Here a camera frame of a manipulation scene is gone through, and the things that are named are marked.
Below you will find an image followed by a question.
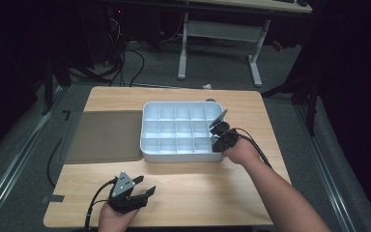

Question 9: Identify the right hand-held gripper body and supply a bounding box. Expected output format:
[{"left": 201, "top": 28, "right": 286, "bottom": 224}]
[{"left": 209, "top": 108, "right": 240, "bottom": 153}]

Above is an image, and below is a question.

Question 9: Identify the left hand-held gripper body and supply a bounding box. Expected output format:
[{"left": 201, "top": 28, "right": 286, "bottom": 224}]
[{"left": 107, "top": 171, "right": 150, "bottom": 215}]

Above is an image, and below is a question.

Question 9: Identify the white divided storage box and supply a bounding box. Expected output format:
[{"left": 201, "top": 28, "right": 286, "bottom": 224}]
[{"left": 139, "top": 101, "right": 231, "bottom": 163}]

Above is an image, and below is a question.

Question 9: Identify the person's right hand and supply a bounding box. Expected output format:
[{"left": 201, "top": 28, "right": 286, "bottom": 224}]
[{"left": 221, "top": 136, "right": 263, "bottom": 167}]

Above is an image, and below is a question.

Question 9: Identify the person's left hand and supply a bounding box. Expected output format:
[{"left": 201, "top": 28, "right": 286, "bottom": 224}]
[{"left": 98, "top": 202, "right": 140, "bottom": 232}]

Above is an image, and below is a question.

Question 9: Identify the grey tape piece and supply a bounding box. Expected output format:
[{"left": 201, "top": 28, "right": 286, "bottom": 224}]
[{"left": 42, "top": 194, "right": 66, "bottom": 204}]

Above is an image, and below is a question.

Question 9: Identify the black stand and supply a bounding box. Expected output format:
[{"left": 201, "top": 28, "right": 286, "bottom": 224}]
[
  {"left": 261, "top": 72, "right": 322, "bottom": 137},
  {"left": 41, "top": 52, "right": 112, "bottom": 116}
]

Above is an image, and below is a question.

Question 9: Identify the white-legged desk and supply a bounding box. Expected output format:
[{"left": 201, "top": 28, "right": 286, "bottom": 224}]
[{"left": 177, "top": 0, "right": 313, "bottom": 88}]

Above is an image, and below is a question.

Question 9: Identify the left hand-held gripper cable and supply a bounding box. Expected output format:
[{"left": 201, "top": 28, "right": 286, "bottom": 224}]
[{"left": 84, "top": 177, "right": 119, "bottom": 232}]

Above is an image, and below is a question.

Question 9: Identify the hand-held gripper cable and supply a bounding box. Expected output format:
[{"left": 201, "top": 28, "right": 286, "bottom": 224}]
[
  {"left": 233, "top": 128, "right": 273, "bottom": 169},
  {"left": 84, "top": 177, "right": 119, "bottom": 232}
]

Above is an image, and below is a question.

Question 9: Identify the right hand-held gripper cable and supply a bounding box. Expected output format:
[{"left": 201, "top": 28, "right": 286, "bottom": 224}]
[{"left": 233, "top": 128, "right": 273, "bottom": 169}]

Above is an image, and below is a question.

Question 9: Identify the black floor cable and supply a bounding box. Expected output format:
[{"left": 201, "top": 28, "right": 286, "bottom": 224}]
[{"left": 46, "top": 138, "right": 63, "bottom": 189}]

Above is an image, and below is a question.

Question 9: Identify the metal floor rail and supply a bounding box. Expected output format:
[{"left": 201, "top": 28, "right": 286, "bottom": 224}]
[
  {"left": 0, "top": 86, "right": 64, "bottom": 228},
  {"left": 293, "top": 102, "right": 357, "bottom": 232}
]

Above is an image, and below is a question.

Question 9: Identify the bundle of black cables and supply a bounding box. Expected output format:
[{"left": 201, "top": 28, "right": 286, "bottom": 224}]
[{"left": 107, "top": 17, "right": 146, "bottom": 87}]

